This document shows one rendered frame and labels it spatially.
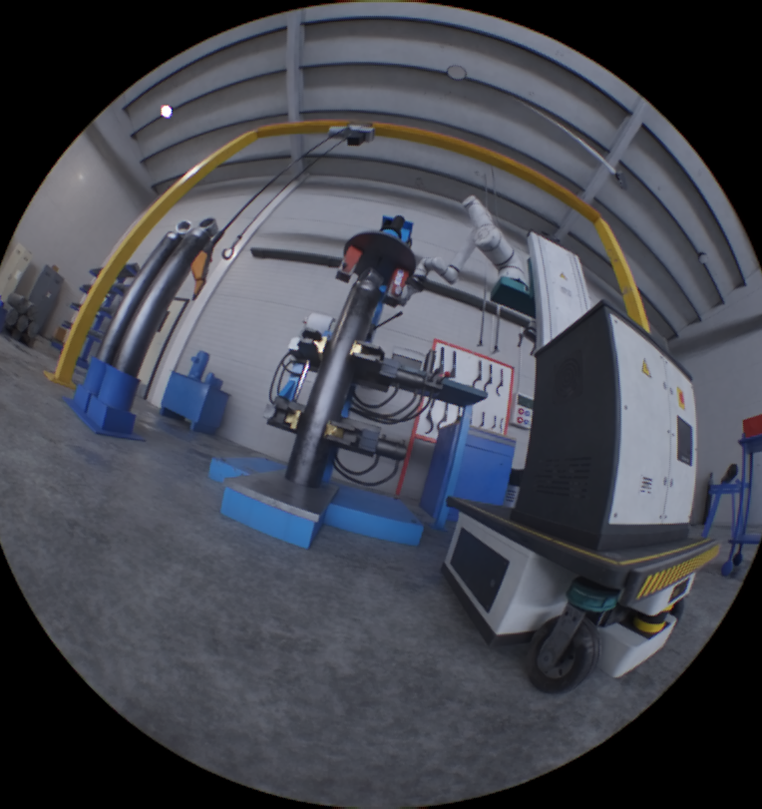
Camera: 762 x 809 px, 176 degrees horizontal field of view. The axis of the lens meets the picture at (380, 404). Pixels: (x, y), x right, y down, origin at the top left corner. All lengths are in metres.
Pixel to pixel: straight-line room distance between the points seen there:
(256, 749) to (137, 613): 0.29
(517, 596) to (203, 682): 0.56
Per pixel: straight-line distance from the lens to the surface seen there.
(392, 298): 1.79
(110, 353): 2.08
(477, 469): 2.48
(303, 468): 1.36
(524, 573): 0.55
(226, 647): 0.52
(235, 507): 1.03
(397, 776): 0.44
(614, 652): 0.67
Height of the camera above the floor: 0.40
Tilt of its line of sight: 12 degrees up
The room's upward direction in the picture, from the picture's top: 16 degrees clockwise
